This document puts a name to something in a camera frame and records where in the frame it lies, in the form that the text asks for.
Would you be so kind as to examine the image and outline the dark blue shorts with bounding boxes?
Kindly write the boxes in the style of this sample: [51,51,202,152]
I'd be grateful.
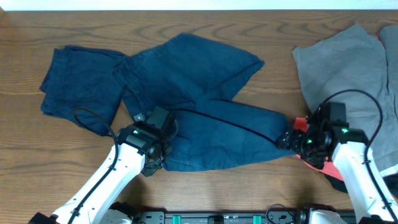
[113,34,289,172]

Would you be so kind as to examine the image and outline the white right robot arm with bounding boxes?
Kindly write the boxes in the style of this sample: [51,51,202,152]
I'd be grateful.
[276,127,397,223]

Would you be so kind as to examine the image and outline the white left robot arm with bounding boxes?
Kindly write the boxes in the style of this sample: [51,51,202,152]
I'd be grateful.
[29,122,175,224]

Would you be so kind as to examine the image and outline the red cloth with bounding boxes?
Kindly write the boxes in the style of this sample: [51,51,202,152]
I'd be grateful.
[292,116,345,182]

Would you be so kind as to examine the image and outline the black garment under pile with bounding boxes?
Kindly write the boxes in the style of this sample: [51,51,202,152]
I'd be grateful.
[325,174,398,198]

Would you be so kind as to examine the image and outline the grey shorts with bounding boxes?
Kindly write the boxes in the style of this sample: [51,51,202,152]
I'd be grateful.
[292,24,397,177]

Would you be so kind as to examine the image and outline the folded dark blue garment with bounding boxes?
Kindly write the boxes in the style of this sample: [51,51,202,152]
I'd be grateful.
[40,45,127,136]

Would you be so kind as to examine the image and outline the grey garment at edge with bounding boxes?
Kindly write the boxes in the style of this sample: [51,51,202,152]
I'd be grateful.
[378,25,398,94]

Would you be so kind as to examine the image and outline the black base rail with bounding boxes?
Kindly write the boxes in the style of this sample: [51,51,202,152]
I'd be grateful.
[102,202,358,224]

